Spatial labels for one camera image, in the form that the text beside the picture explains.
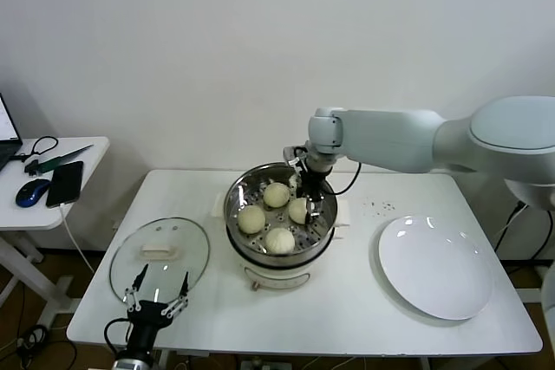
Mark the large white plate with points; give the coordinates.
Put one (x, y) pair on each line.
(433, 266)

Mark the black smartphone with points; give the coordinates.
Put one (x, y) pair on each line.
(65, 183)

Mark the white electric cooker base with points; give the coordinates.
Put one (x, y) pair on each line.
(277, 277)

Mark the stainless steel steamer basket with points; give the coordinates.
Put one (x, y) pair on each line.
(325, 231)

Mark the black laptop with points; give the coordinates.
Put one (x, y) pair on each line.
(6, 149)

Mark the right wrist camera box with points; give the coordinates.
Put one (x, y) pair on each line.
(291, 155)

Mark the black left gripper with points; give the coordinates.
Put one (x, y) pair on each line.
(147, 320)

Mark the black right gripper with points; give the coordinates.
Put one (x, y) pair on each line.
(313, 186)

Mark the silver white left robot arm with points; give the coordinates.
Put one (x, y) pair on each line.
(134, 361)

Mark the round glass pot lid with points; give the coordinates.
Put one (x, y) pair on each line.
(195, 248)

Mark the small white side table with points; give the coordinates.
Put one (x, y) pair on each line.
(93, 157)

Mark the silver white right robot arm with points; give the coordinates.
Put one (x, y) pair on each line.
(390, 140)

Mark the blue computer mouse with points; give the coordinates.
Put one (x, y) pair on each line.
(31, 193)

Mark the white steamed baozi bun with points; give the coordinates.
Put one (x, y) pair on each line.
(297, 209)
(276, 195)
(251, 219)
(280, 241)

